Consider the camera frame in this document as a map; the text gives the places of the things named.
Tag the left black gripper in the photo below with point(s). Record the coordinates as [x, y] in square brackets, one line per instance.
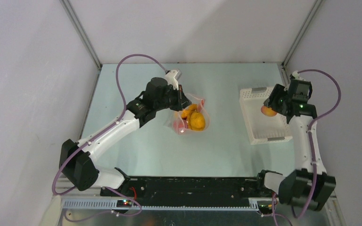
[181, 100]

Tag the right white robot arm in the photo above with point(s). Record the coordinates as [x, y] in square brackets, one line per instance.
[308, 186]

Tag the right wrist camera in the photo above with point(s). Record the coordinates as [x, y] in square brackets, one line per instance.
[295, 75]

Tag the pink peach top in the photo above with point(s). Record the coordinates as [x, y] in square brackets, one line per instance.
[179, 126]

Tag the pink peach bottom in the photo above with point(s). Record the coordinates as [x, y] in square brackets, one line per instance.
[267, 111]

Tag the yellow mango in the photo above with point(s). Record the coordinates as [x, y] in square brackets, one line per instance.
[197, 121]

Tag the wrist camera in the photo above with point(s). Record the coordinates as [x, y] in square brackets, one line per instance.
[295, 75]
[172, 77]

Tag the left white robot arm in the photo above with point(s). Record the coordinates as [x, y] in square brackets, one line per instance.
[79, 160]

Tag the orange fried snack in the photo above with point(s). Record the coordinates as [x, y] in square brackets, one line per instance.
[186, 112]

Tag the clear zip top bag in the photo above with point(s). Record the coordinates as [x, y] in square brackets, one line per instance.
[201, 103]

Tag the pink peach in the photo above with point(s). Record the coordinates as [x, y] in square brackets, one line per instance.
[267, 111]
[179, 126]

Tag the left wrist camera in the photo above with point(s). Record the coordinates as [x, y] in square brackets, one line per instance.
[172, 77]

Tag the white plastic basket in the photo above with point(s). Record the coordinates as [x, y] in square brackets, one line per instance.
[262, 129]

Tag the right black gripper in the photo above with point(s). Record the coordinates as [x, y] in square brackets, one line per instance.
[274, 99]

